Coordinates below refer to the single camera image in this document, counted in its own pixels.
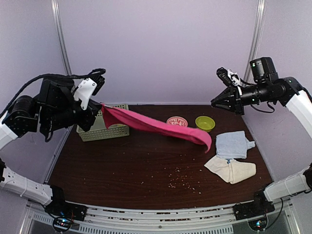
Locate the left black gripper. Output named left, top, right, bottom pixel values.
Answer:
left=44, top=99, right=102, bottom=133

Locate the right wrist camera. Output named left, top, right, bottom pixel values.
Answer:
left=216, top=67, right=241, bottom=87

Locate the cream white towel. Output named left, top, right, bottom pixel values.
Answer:
left=204, top=156, right=256, bottom=184

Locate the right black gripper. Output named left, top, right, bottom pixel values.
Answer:
left=211, top=81, right=273, bottom=116

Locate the lime green bowl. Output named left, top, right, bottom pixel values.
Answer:
left=195, top=116, right=215, bottom=133

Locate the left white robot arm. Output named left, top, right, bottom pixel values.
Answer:
left=0, top=74, right=105, bottom=216

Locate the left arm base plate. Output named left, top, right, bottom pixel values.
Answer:
left=42, top=202, right=87, bottom=233

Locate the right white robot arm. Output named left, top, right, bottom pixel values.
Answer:
left=211, top=57, right=312, bottom=215

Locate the green lemon pattern towel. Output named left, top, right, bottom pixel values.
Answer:
left=111, top=124, right=126, bottom=128

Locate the aluminium frame post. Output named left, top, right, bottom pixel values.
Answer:
left=242, top=0, right=266, bottom=86
left=51, top=0, right=73, bottom=76

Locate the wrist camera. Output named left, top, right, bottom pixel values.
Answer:
left=73, top=75, right=105, bottom=111
left=216, top=67, right=241, bottom=87

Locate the left aluminium frame post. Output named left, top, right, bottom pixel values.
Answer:
left=51, top=0, right=73, bottom=76

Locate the green perforated plastic basket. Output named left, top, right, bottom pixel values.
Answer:
left=76, top=111, right=130, bottom=142

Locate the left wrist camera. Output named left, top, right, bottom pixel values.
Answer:
left=73, top=75, right=105, bottom=111

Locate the light blue towel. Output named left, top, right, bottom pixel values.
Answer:
left=215, top=131, right=255, bottom=159

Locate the red white patterned bowl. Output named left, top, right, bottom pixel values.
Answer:
left=166, top=116, right=188, bottom=127

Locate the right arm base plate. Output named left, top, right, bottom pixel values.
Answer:
left=233, top=201, right=275, bottom=232

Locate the right aluminium frame post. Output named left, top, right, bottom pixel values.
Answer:
left=242, top=0, right=266, bottom=86

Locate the pink towel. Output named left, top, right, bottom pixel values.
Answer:
left=101, top=104, right=212, bottom=153

